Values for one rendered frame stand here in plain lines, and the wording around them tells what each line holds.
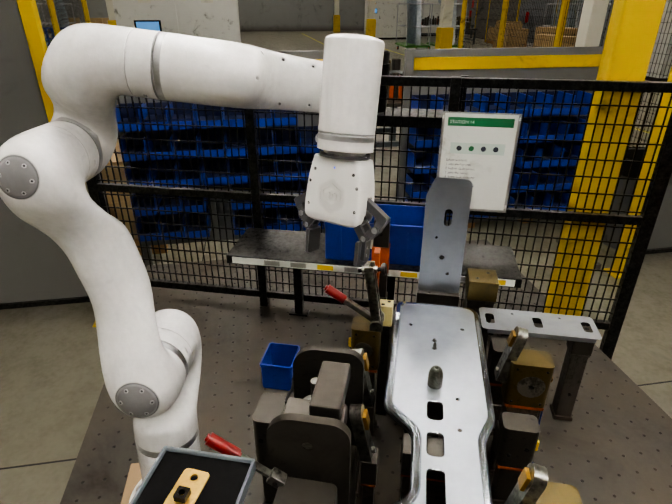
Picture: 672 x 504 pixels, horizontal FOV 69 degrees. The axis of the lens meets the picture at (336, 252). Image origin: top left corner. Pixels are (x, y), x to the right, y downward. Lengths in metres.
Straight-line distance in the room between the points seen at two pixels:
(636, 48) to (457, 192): 0.64
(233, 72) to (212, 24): 6.80
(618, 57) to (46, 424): 2.67
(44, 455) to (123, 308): 1.79
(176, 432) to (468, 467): 0.54
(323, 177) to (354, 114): 0.10
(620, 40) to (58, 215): 1.42
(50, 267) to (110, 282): 2.40
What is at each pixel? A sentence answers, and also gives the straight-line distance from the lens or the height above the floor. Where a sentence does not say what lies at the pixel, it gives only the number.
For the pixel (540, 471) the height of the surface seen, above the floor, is 1.10.
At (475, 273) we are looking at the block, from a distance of 1.43.
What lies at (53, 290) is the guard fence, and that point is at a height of 0.24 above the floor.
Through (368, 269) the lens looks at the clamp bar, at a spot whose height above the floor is 1.21.
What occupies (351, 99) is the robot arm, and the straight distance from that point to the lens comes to 0.69.
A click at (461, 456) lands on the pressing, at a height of 1.00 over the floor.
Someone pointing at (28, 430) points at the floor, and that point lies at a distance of 2.76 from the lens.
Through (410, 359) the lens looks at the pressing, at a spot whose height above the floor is 1.00.
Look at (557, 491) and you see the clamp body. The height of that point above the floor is 1.04.
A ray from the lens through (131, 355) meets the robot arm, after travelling 0.87.
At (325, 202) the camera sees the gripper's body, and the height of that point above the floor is 1.47.
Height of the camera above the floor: 1.74
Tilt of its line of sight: 27 degrees down
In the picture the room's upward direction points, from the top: straight up
